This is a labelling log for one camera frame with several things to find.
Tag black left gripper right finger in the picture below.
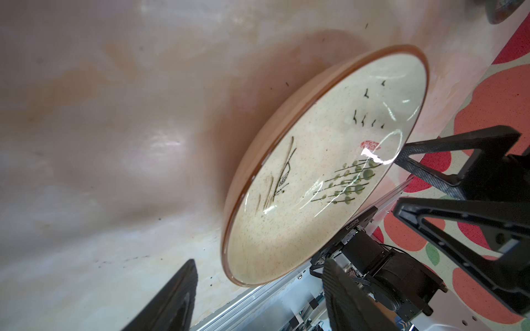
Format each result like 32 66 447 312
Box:
322 259 397 331

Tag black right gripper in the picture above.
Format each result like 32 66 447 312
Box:
393 126 529 314

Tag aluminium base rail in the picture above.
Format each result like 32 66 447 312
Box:
192 177 415 331

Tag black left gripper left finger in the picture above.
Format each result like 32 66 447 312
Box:
123 259 198 331

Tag small blue floral plate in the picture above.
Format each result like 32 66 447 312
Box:
484 0 525 25

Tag cream plate with plant drawing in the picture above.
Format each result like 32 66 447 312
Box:
221 45 429 287

